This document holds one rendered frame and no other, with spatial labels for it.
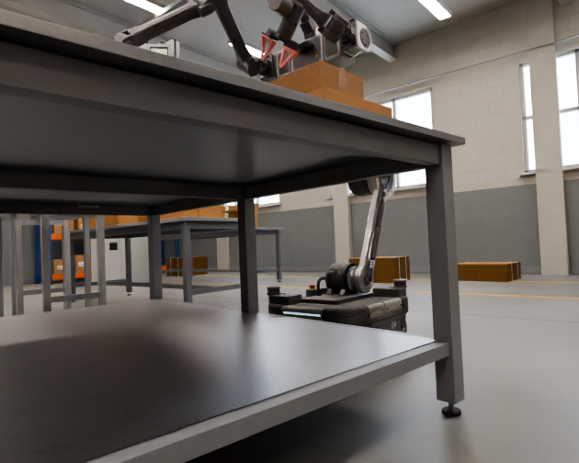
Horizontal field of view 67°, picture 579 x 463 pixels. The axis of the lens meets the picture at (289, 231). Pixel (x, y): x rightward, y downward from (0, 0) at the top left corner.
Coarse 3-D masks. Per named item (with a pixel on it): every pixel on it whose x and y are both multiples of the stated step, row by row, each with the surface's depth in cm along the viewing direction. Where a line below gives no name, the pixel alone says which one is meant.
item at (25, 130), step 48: (48, 48) 60; (96, 48) 61; (0, 96) 78; (240, 96) 83; (288, 96) 85; (0, 144) 111; (48, 144) 113; (96, 144) 115; (144, 144) 117; (192, 144) 119; (240, 144) 122; (288, 144) 124; (0, 192) 193; (48, 192) 199
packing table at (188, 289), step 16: (128, 224) 393; (144, 224) 375; (160, 224) 369; (176, 224) 354; (192, 224) 353; (208, 224) 365; (224, 224) 379; (128, 240) 532; (128, 256) 531; (128, 272) 529; (128, 288) 529; (192, 288) 395; (208, 288) 361; (224, 288) 375
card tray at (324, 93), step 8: (320, 88) 97; (320, 96) 97; (328, 96) 97; (336, 96) 99; (344, 96) 101; (352, 96) 103; (344, 104) 101; (352, 104) 103; (360, 104) 105; (368, 104) 107; (376, 104) 109; (376, 112) 109; (384, 112) 111
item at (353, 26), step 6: (354, 18) 193; (354, 24) 193; (348, 30) 190; (354, 30) 192; (342, 36) 190; (348, 36) 191; (354, 36) 193; (342, 42) 194; (348, 42) 194; (354, 42) 194; (342, 48) 198; (348, 48) 195
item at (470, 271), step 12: (468, 264) 534; (480, 264) 524; (492, 264) 514; (504, 264) 505; (516, 264) 525; (468, 276) 531; (480, 276) 521; (492, 276) 512; (504, 276) 503; (516, 276) 524
